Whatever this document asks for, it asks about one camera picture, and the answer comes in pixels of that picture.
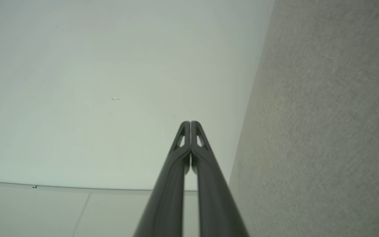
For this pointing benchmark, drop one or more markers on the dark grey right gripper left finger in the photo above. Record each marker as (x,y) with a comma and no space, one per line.
(168,197)

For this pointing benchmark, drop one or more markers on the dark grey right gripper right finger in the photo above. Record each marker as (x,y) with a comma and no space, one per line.
(217,204)

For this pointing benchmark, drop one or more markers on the grey fabric sofa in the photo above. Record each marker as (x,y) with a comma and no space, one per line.
(324,115)

